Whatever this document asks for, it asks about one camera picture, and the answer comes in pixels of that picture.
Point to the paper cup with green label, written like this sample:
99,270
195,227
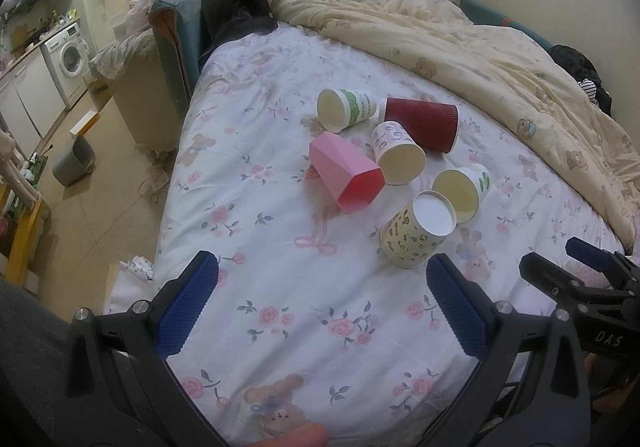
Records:
350,107

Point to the red corrugated paper cup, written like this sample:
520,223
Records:
425,122

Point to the teal headboard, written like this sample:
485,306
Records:
490,17

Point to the white cup with green print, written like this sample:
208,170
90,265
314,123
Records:
457,192

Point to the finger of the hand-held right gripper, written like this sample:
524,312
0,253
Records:
545,272
582,249

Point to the crumpled white tissue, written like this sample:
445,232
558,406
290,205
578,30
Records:
139,268

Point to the white washing machine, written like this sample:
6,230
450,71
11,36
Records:
67,57

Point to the white cup with pink print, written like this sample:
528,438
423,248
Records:
395,149

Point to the black clothing heap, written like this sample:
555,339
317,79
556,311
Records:
580,72

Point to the teal bed footboard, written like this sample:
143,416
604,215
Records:
175,42

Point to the yellow wooden stool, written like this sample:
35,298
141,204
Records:
25,232

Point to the yellow patterned paper cup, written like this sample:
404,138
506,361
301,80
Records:
407,237

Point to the dark cloth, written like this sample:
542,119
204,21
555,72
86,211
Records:
30,357

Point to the white kitchen cabinet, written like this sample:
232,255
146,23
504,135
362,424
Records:
25,92

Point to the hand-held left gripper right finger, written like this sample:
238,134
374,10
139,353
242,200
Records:
457,312

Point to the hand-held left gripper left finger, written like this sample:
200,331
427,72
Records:
187,307

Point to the beige cloth covered stand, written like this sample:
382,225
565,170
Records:
135,87

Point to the white power strip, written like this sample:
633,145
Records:
157,177

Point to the person's left hand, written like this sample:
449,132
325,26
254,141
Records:
295,438

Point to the grey trash bin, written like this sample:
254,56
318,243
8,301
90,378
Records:
75,159

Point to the pink plastic cup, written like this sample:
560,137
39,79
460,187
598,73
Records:
345,172

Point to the pile of dark clothes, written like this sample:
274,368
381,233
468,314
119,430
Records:
227,2

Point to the beige bear print quilt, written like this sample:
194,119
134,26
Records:
475,47

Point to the small cardboard box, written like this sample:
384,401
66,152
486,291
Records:
84,123

